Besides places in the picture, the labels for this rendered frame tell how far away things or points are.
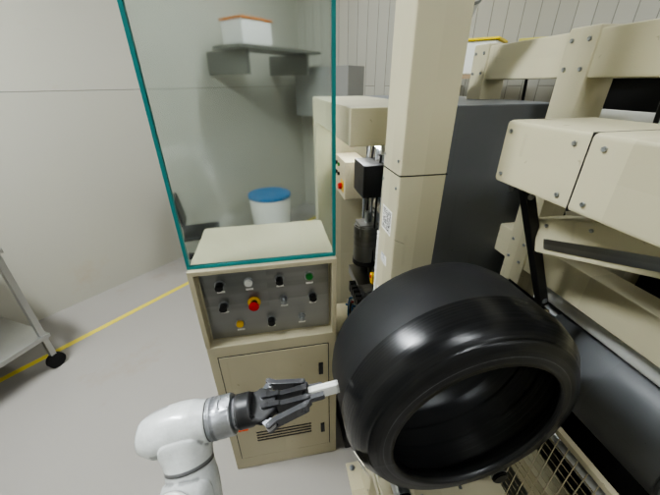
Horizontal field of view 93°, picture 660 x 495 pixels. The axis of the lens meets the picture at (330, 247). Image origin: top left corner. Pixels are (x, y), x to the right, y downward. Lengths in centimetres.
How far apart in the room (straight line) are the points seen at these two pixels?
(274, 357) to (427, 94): 116
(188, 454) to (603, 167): 97
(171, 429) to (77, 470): 172
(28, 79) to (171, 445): 309
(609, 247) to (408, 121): 52
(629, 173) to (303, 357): 124
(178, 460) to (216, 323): 68
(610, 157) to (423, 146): 35
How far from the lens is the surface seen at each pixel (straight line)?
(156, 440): 84
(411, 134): 82
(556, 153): 81
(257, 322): 140
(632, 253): 89
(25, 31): 355
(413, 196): 87
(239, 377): 156
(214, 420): 79
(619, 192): 73
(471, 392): 121
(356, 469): 208
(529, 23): 411
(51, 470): 260
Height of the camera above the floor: 187
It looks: 28 degrees down
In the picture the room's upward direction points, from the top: straight up
